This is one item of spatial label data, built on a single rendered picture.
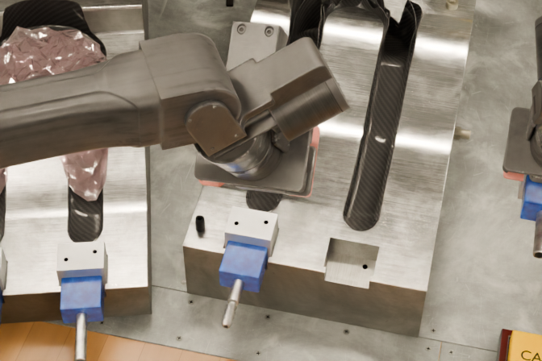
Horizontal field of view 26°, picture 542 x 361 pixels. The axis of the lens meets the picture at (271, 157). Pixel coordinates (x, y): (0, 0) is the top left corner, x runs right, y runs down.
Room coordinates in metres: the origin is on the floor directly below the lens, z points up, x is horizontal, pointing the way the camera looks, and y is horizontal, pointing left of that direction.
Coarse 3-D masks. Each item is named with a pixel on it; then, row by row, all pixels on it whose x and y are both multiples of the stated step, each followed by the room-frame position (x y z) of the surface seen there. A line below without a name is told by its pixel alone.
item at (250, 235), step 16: (240, 208) 0.76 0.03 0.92; (240, 224) 0.74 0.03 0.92; (256, 224) 0.74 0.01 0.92; (272, 224) 0.74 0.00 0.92; (224, 240) 0.73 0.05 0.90; (240, 240) 0.73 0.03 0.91; (256, 240) 0.73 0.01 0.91; (272, 240) 0.73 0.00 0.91; (224, 256) 0.71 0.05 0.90; (240, 256) 0.71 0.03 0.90; (256, 256) 0.71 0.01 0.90; (224, 272) 0.69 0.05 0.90; (240, 272) 0.69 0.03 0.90; (256, 272) 0.69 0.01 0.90; (240, 288) 0.68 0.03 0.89; (256, 288) 0.68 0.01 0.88; (224, 320) 0.64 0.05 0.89
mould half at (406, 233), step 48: (288, 0) 1.07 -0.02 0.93; (384, 0) 1.15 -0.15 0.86; (432, 0) 1.15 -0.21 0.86; (336, 48) 1.00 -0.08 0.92; (432, 48) 0.99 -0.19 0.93; (432, 96) 0.94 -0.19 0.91; (336, 144) 0.88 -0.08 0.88; (432, 144) 0.88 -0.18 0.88; (240, 192) 0.81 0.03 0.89; (336, 192) 0.81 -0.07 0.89; (432, 192) 0.81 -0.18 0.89; (192, 240) 0.74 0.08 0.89; (288, 240) 0.74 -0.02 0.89; (384, 240) 0.74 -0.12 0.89; (432, 240) 0.74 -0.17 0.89; (192, 288) 0.73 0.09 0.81; (288, 288) 0.71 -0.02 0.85; (336, 288) 0.70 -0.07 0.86; (384, 288) 0.69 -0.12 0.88
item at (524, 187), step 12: (528, 180) 0.78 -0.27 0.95; (528, 192) 0.76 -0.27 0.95; (540, 192) 0.76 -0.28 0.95; (528, 204) 0.75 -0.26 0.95; (540, 204) 0.75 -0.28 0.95; (528, 216) 0.75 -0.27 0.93; (540, 216) 0.74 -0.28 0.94; (540, 228) 0.72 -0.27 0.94; (540, 240) 0.70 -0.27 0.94; (540, 252) 0.69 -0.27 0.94
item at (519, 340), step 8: (512, 336) 0.66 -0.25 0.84; (520, 336) 0.66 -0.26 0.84; (528, 336) 0.66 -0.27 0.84; (536, 336) 0.66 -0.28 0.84; (512, 344) 0.65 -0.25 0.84; (520, 344) 0.65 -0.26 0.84; (528, 344) 0.65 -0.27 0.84; (536, 344) 0.65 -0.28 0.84; (512, 352) 0.64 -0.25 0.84; (520, 352) 0.64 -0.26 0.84; (528, 352) 0.64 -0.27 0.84; (536, 352) 0.64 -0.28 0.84; (512, 360) 0.63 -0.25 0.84; (520, 360) 0.63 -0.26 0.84; (528, 360) 0.63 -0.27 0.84; (536, 360) 0.63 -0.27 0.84
